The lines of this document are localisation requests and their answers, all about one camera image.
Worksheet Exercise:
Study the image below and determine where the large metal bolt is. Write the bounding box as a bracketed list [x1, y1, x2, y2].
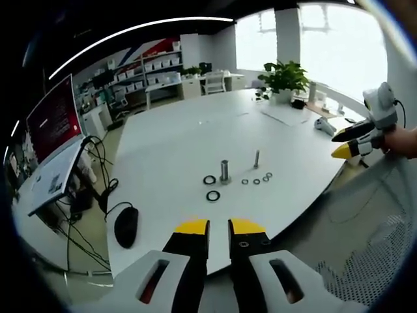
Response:
[219, 158, 233, 184]

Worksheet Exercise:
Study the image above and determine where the white handheld controller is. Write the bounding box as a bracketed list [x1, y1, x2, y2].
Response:
[313, 117, 337, 137]

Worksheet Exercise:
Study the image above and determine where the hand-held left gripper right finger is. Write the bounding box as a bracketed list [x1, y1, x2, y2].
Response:
[227, 217, 340, 313]

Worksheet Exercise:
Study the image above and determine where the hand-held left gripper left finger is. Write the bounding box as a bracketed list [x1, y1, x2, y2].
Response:
[112, 218, 211, 313]

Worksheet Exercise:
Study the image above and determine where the black mouse cable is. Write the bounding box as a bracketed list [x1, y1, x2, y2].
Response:
[104, 201, 134, 223]

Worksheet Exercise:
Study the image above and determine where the black computer mouse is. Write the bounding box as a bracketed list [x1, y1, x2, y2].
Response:
[114, 206, 139, 250]

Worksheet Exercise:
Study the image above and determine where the grey office chair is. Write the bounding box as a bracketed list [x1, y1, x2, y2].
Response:
[113, 89, 130, 112]

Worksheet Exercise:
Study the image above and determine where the shelf with white bins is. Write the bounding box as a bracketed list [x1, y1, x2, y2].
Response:
[109, 40, 184, 100]

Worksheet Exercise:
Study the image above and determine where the green potted plant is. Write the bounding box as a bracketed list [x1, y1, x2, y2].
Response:
[257, 59, 309, 106]

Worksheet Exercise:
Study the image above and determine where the bundle of black cables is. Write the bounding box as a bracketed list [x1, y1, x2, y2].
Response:
[55, 135, 120, 273]

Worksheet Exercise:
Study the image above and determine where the computer monitor red screen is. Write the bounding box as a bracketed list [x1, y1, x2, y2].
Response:
[25, 74, 83, 166]

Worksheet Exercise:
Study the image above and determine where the white mesh chair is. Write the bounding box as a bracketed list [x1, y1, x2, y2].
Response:
[314, 153, 413, 307]

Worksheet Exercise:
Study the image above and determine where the ceiling light strip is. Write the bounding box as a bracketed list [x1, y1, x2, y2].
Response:
[48, 16, 235, 81]

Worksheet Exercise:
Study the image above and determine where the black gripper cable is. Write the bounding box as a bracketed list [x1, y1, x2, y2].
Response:
[393, 98, 407, 128]

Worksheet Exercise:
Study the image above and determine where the person's right hand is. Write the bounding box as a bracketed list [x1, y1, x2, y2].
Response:
[380, 125, 417, 160]

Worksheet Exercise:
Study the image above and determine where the white side desk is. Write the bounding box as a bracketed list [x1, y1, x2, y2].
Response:
[27, 136, 88, 217]

